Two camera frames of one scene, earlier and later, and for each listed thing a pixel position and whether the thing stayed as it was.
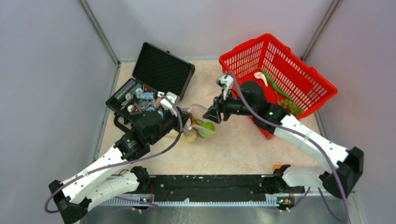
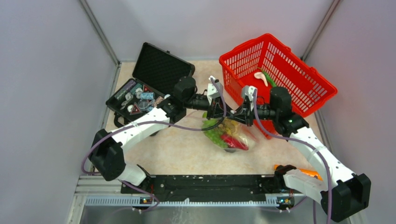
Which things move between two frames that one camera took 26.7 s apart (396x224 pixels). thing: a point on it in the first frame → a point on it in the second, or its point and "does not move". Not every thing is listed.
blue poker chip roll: (147, 95) does not move
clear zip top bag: (197, 127) → (232, 135)
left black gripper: (175, 116) → (215, 108)
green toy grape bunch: (292, 108) → (214, 134)
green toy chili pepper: (274, 84) does not move
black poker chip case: (156, 70) does not move
